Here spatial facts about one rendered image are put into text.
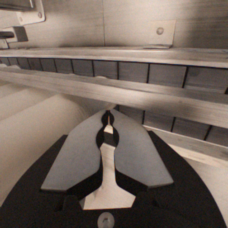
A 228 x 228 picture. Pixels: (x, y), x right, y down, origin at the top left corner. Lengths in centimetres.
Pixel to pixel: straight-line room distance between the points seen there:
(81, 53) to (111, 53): 5
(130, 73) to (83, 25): 13
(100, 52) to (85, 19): 8
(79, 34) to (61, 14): 5
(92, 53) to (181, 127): 15
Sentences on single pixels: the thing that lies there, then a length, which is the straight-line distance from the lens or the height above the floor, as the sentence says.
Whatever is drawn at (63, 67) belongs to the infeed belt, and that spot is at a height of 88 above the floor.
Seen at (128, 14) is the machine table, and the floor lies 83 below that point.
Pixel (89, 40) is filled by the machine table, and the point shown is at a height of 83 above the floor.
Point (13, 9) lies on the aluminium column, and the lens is 34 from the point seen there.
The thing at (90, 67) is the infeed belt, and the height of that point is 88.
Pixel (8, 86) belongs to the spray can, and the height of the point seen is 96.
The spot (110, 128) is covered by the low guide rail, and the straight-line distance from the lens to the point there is 16.
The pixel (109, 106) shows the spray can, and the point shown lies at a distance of 15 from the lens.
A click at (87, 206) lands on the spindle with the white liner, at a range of 37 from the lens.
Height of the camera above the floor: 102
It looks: 48 degrees down
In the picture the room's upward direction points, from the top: 136 degrees counter-clockwise
